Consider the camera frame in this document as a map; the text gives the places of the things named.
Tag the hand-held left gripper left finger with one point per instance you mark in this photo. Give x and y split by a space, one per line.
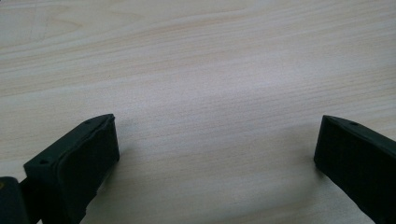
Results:
77 168

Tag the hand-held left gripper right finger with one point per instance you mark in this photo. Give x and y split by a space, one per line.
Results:
358 161

